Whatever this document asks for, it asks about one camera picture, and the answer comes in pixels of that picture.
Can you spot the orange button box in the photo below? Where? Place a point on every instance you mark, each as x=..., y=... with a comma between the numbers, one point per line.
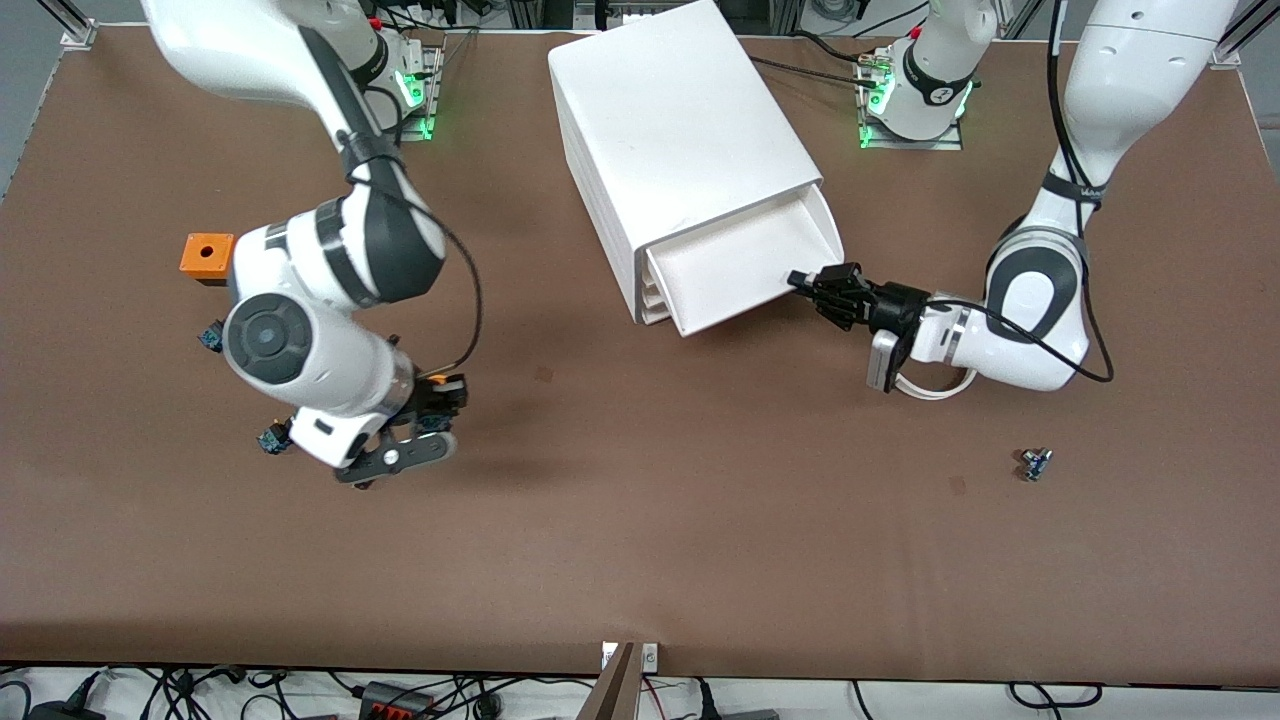
x=205, y=255

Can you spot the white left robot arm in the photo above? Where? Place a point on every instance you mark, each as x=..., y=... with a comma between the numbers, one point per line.
x=1130, y=70

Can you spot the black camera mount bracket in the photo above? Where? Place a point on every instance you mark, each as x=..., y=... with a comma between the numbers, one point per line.
x=385, y=462
x=900, y=345

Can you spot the black red power strip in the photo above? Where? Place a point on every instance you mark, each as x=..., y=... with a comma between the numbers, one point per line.
x=395, y=702

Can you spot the black left camera mount bracket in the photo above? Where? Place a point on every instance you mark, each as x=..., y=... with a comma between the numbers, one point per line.
x=900, y=345

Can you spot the black right camera mount bracket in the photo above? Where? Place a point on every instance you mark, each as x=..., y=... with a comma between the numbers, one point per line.
x=385, y=462

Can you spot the small metal blue component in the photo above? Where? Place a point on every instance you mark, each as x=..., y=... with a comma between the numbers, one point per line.
x=1035, y=465

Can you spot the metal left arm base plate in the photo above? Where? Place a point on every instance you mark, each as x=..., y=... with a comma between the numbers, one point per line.
x=910, y=145

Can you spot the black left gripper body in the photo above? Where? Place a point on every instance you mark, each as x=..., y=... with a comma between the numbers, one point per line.
x=886, y=303

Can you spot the small white bracket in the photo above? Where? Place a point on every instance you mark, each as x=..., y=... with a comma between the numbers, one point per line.
x=650, y=656
x=608, y=655

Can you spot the grey brown upright post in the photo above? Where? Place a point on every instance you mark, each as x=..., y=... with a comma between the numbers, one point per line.
x=612, y=690

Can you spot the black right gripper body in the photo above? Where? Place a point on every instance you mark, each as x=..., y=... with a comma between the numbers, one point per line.
x=432, y=402

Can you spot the green push button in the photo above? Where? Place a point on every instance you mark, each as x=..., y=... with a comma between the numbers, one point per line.
x=272, y=438

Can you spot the white curved plastic clip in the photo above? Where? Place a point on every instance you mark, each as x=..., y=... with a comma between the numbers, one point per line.
x=935, y=392

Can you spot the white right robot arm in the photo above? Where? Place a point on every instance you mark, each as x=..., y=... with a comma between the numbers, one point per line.
x=300, y=350

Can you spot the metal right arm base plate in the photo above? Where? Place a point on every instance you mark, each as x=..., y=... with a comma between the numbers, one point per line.
x=428, y=110

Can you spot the aluminium frame corner post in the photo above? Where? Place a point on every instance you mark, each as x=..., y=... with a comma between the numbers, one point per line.
x=80, y=35

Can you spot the white cabinet drawer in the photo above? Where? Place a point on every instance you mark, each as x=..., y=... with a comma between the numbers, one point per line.
x=660, y=318
x=740, y=270
x=658, y=305
x=657, y=291

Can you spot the white drawer cabinet shell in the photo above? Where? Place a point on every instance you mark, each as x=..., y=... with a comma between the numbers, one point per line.
x=670, y=120

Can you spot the red push button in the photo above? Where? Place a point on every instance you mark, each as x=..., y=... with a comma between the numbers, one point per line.
x=210, y=337

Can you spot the black power plug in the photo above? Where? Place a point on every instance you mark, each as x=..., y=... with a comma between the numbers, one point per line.
x=65, y=708

